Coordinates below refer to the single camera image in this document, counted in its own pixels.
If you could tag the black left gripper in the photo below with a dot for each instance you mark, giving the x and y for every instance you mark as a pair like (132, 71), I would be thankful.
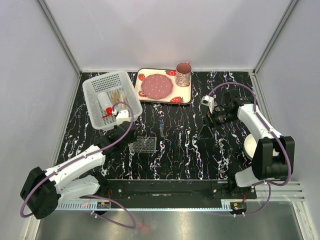
(132, 139)

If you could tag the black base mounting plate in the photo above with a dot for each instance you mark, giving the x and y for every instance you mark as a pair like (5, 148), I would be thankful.
(211, 189)

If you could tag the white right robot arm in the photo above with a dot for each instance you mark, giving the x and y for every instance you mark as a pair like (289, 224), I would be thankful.
(273, 155)

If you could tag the white plastic mesh basket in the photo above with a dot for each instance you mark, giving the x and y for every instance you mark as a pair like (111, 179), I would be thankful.
(116, 81)

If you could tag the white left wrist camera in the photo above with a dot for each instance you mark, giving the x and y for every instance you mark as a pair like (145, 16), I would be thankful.
(121, 116)

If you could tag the white red-capped wash bottle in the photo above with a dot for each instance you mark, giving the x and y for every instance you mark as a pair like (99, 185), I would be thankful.
(105, 104)

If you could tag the pink polka dot plate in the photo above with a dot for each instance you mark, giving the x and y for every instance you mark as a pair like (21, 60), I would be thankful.
(157, 86)

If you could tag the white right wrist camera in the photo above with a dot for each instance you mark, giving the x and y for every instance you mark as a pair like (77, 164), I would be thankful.
(209, 102)

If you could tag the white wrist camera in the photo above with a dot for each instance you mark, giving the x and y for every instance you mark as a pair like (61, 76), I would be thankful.
(121, 116)
(209, 102)

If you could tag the brown test tube brush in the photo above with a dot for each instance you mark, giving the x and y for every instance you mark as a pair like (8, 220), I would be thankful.
(115, 98)

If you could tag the wooden test tube clamp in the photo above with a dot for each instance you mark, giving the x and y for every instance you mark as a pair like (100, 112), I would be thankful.
(122, 98)

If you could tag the clear test tube rack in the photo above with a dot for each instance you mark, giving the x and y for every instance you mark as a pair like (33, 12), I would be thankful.
(144, 144)

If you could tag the pink floral mug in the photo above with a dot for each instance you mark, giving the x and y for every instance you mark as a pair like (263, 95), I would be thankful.
(183, 74)

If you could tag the white ceramic bowl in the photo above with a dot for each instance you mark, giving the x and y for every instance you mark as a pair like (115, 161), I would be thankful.
(249, 146)

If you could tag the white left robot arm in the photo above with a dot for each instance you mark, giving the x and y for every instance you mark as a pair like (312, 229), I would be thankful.
(45, 189)

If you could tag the strawberry pattern tray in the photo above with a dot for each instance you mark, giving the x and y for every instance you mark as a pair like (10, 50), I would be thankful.
(179, 95)

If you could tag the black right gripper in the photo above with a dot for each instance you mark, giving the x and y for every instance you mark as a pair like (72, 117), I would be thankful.
(205, 133)

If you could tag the blue-capped test tube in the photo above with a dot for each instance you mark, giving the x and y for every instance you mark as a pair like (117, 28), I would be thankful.
(161, 128)

